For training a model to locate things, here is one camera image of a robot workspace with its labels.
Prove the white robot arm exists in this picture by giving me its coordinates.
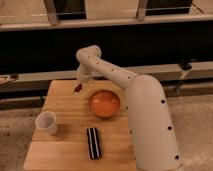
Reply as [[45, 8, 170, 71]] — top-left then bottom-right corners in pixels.
[[76, 45, 184, 171]]

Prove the orange bowl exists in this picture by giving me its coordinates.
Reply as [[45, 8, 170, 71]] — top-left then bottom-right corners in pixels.
[[89, 90, 120, 119]]

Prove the wooden table board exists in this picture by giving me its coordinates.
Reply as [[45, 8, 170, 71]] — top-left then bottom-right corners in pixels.
[[24, 80, 136, 171]]

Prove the white plastic cup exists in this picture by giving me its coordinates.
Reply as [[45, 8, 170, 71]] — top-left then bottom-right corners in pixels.
[[35, 111, 58, 135]]

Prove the black white striped block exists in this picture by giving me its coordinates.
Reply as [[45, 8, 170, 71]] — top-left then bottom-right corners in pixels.
[[87, 127, 101, 160]]

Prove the black clamp on rail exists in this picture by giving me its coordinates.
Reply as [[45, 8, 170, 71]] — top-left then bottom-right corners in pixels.
[[180, 61, 192, 71]]

